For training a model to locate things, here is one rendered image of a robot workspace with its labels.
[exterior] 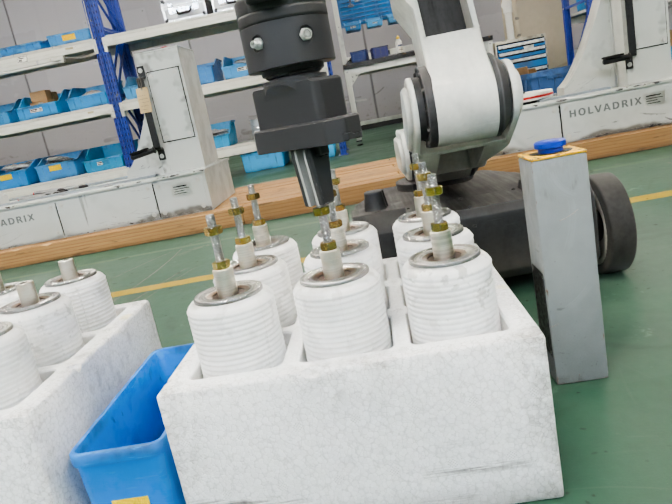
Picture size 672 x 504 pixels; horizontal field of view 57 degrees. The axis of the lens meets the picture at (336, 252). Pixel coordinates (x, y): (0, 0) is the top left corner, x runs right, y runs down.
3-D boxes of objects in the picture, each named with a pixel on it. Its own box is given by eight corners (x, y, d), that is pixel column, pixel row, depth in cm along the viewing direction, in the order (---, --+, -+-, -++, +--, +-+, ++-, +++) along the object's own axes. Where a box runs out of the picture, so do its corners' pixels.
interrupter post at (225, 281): (213, 300, 68) (206, 271, 67) (229, 292, 70) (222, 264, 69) (229, 301, 66) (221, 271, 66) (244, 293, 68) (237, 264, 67)
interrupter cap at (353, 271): (374, 280, 63) (373, 274, 63) (301, 295, 63) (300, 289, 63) (365, 263, 71) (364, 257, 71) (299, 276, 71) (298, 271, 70)
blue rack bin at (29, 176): (17, 185, 593) (10, 164, 589) (55, 178, 591) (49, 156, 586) (-12, 193, 545) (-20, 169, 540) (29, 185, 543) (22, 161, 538)
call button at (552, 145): (531, 157, 84) (529, 141, 83) (561, 151, 83) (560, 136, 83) (539, 159, 80) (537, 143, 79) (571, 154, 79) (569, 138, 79)
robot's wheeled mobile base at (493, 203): (351, 243, 184) (329, 130, 177) (526, 211, 181) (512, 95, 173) (352, 315, 122) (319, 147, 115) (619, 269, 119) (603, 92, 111)
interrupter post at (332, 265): (347, 279, 66) (341, 249, 65) (324, 283, 66) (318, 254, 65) (345, 273, 68) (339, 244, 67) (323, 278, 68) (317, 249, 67)
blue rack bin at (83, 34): (72, 52, 564) (68, 40, 562) (112, 44, 563) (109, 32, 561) (47, 48, 516) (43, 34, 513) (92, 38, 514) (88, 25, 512)
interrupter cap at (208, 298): (180, 307, 67) (178, 301, 67) (229, 284, 73) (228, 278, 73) (228, 311, 63) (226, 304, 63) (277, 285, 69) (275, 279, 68)
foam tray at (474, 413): (258, 385, 105) (234, 284, 101) (491, 348, 101) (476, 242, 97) (197, 547, 67) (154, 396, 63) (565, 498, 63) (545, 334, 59)
